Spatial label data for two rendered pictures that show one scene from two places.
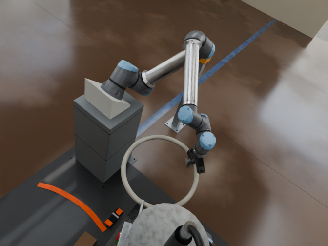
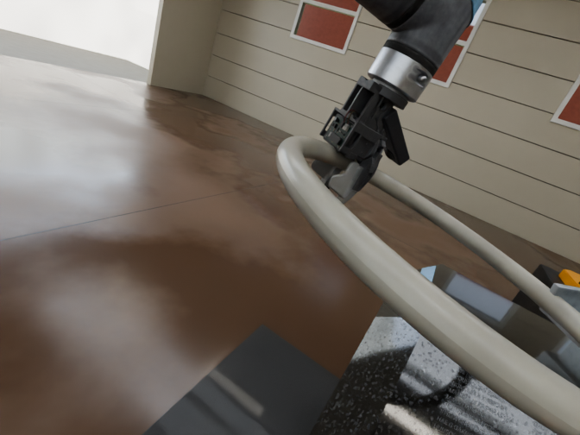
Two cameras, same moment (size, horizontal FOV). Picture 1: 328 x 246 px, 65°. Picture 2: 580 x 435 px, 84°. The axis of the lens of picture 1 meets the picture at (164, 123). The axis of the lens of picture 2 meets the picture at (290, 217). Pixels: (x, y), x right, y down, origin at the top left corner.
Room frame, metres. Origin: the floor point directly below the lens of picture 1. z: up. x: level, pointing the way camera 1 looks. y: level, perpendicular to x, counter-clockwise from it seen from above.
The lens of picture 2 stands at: (1.08, 0.30, 1.12)
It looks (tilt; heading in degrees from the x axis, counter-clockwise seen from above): 22 degrees down; 269
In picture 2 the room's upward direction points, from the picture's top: 21 degrees clockwise
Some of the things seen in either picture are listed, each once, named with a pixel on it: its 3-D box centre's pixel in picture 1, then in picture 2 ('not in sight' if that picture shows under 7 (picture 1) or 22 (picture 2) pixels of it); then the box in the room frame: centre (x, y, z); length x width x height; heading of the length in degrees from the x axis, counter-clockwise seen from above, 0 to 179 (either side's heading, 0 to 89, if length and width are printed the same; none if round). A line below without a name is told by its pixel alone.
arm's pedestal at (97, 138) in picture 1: (106, 134); not in sight; (1.42, 0.46, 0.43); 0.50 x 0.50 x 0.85; 68
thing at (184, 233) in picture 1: (178, 240); not in sight; (0.22, -0.12, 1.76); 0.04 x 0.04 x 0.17
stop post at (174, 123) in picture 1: (188, 93); not in sight; (2.24, -0.14, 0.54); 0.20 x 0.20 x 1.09; 68
